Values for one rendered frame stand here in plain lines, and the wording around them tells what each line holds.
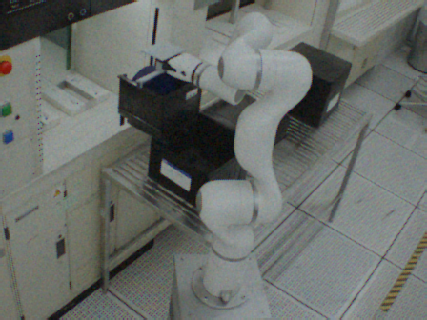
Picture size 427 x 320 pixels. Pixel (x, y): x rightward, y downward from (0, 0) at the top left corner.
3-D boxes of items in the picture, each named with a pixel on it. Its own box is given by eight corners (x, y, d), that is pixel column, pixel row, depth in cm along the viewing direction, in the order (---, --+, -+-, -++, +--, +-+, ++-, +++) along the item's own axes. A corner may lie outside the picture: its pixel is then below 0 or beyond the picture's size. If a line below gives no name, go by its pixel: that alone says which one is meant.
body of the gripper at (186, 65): (191, 89, 177) (164, 75, 182) (210, 79, 184) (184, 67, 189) (193, 69, 173) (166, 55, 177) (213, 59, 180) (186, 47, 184)
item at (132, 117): (155, 153, 190) (163, 71, 171) (113, 129, 198) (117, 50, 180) (199, 127, 206) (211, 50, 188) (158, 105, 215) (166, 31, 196)
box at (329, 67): (317, 129, 254) (332, 83, 239) (265, 104, 265) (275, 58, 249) (339, 106, 275) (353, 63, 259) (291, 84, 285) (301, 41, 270)
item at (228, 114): (250, 163, 226) (256, 137, 218) (194, 130, 238) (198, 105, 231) (288, 135, 246) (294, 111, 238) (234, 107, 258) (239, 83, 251)
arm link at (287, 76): (216, 206, 159) (271, 205, 162) (225, 233, 149) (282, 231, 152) (244, 40, 132) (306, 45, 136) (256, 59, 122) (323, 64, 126)
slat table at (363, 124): (198, 365, 232) (227, 252, 185) (100, 291, 256) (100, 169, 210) (334, 220, 321) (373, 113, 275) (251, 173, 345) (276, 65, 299)
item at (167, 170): (145, 174, 211) (149, 138, 201) (193, 146, 230) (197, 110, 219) (201, 212, 199) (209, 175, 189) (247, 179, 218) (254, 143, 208)
